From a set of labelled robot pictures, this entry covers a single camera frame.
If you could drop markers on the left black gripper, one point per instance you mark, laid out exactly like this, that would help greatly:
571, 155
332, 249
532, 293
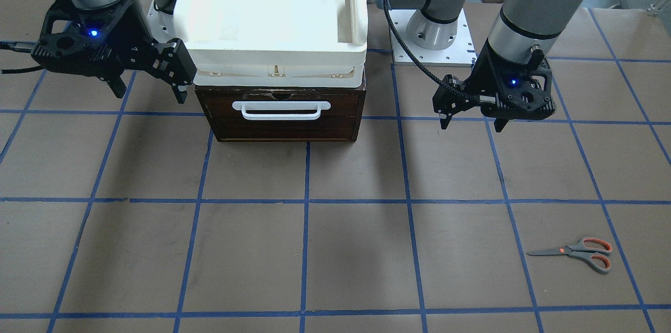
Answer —
486, 68

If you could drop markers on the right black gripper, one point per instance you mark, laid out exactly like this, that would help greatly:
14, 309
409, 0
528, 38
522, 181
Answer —
132, 27

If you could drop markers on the grey orange scissors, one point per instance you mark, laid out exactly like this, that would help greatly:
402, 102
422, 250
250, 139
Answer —
594, 252

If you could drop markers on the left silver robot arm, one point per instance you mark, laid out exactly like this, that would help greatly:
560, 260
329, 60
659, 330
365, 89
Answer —
521, 25

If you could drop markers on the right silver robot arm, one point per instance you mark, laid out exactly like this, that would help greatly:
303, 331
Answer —
103, 38

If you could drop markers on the white foam tray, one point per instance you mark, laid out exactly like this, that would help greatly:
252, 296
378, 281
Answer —
275, 43

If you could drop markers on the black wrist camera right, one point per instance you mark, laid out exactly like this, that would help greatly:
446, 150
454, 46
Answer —
172, 63

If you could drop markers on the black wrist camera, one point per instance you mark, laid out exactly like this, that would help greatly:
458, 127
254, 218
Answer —
451, 99
172, 63

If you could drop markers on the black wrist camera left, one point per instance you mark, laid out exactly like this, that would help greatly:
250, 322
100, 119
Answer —
451, 99

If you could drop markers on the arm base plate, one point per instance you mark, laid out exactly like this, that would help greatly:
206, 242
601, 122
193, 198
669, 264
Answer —
161, 25
435, 44

